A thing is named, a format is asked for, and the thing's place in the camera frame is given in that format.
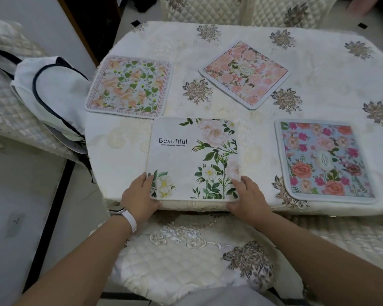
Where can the brown door frame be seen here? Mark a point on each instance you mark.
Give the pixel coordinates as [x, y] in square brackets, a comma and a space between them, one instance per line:
[79, 31]

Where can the table with cream tablecloth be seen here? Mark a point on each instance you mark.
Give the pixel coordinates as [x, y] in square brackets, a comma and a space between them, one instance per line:
[325, 76]

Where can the person's right hand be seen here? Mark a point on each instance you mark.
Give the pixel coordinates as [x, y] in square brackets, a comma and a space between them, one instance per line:
[250, 203]

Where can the white wall socket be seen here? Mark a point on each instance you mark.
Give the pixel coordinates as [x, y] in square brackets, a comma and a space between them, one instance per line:
[15, 224]

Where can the person's right forearm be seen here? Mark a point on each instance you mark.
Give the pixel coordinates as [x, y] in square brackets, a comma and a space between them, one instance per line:
[325, 261]

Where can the person's white shirt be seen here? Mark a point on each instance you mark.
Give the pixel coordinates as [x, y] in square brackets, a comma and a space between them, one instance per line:
[223, 297]

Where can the black folded umbrella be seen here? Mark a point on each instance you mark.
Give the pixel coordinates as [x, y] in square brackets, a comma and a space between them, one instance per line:
[145, 3]

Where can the smartwatch with white band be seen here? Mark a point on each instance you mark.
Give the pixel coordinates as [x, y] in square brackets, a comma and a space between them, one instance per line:
[127, 219]

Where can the white bag with dark trim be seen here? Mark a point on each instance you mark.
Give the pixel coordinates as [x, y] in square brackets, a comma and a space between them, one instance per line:
[54, 89]

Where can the blue rose print placemat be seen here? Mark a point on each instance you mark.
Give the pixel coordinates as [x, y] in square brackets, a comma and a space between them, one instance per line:
[325, 162]

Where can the pink floral placemat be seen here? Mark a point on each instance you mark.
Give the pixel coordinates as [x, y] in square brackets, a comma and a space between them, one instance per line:
[245, 73]

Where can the green leaf peach floral placemat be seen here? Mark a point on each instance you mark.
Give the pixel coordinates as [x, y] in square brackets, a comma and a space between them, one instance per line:
[129, 86]

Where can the pink rolled mat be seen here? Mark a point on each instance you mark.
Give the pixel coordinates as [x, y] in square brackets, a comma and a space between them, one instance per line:
[364, 4]

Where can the person's left forearm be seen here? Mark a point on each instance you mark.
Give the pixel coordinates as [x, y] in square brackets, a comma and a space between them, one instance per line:
[79, 267]

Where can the white placemat with green leaves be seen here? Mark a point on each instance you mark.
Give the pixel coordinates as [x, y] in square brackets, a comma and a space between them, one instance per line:
[178, 165]

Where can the person's left hand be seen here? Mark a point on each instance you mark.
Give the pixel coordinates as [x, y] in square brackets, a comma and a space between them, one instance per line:
[138, 200]

